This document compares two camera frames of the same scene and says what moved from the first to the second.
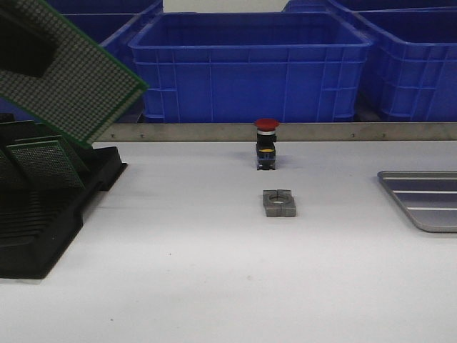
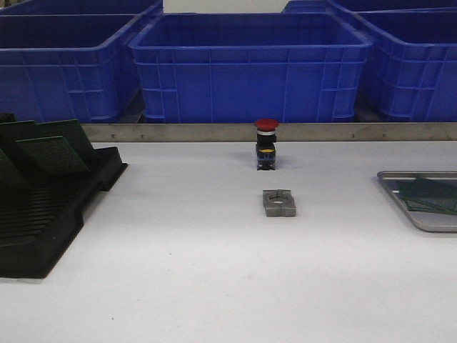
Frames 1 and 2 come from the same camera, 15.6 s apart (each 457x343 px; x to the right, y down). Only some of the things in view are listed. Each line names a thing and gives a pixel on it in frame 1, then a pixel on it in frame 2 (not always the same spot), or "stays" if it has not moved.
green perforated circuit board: x=83 y=90 → x=432 y=196
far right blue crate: x=332 y=6 stays
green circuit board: x=46 y=166 → x=433 y=196
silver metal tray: x=428 y=197 stays
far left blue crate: x=107 y=6 stays
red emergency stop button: x=265 y=143 stays
